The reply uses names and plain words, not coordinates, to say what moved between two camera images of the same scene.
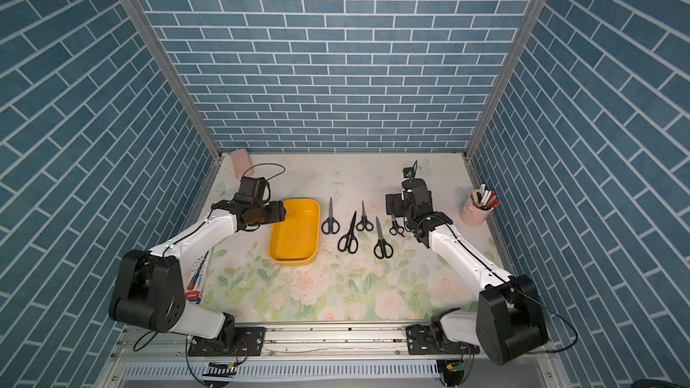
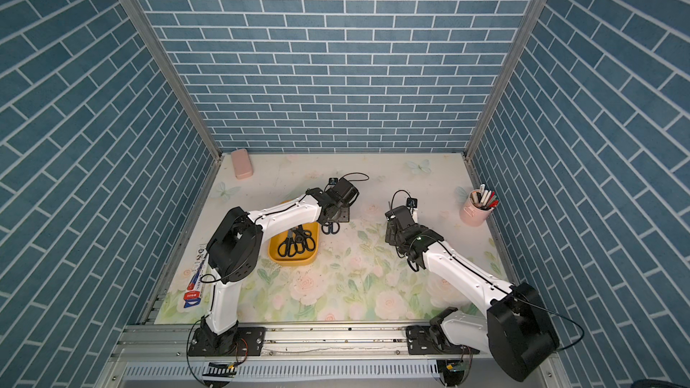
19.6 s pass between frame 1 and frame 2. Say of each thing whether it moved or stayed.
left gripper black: moved
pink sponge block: stayed
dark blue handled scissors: stayed
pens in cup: stayed
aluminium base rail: stayed
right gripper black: moved
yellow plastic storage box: stayed
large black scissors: moved
